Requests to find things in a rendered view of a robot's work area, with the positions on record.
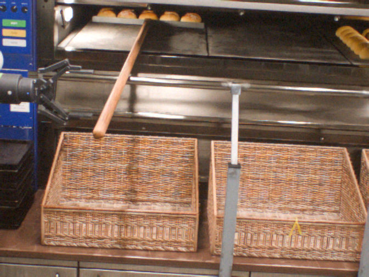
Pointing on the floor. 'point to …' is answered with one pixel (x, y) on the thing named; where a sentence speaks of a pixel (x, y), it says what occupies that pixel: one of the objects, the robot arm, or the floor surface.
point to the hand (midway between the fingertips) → (88, 94)
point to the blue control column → (23, 117)
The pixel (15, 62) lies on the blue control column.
